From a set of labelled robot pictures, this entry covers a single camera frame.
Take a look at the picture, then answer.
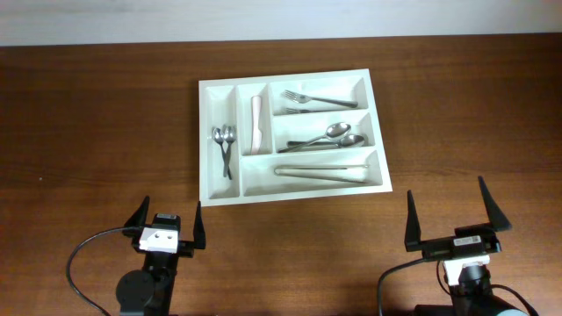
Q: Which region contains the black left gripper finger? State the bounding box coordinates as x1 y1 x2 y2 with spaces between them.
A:
124 196 150 227
192 201 206 250

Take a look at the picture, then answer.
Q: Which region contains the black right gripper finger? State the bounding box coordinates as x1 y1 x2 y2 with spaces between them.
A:
404 190 422 252
478 176 513 233

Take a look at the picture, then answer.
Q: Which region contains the metal chopstick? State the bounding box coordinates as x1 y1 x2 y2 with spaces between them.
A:
273 171 368 183
274 164 370 172

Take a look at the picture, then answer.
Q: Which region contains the small metal spoon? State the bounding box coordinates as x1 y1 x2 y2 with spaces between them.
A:
212 127 232 180
223 126 236 180

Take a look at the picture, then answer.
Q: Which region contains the pink and white plastic knife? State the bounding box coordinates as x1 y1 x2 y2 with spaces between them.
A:
250 96 263 155

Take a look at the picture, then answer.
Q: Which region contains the large metal spoon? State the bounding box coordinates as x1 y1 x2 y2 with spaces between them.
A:
279 122 351 154
312 134 365 147

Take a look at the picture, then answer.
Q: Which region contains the metal fork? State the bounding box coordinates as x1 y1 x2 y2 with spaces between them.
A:
285 108 343 115
282 90 358 108

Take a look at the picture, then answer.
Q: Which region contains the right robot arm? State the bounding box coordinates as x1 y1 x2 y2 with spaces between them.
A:
404 176 537 315

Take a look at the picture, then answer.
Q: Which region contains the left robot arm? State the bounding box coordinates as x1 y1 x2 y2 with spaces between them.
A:
116 197 206 316

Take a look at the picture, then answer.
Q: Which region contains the white plastic cutlery tray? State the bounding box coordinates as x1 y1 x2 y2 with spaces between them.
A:
198 68 393 206

